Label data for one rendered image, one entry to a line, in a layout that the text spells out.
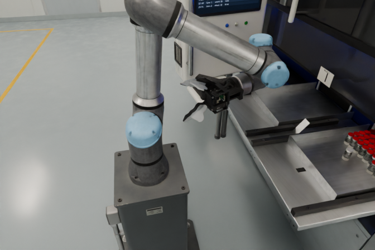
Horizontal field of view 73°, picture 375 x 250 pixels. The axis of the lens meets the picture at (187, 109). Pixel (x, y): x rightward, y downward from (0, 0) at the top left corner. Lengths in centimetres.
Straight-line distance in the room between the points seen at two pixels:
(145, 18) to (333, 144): 80
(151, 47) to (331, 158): 72
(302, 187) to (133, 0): 72
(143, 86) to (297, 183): 59
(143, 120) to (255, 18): 95
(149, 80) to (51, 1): 540
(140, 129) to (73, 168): 146
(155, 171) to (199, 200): 99
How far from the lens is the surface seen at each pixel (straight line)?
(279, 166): 93
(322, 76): 124
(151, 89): 88
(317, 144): 106
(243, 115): 111
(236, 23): 147
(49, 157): 241
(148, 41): 80
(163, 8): 64
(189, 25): 65
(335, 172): 98
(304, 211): 81
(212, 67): 151
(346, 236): 137
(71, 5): 610
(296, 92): 135
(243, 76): 87
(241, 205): 188
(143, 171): 91
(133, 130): 82
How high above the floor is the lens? 153
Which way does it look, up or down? 35 degrees down
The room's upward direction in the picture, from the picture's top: straight up
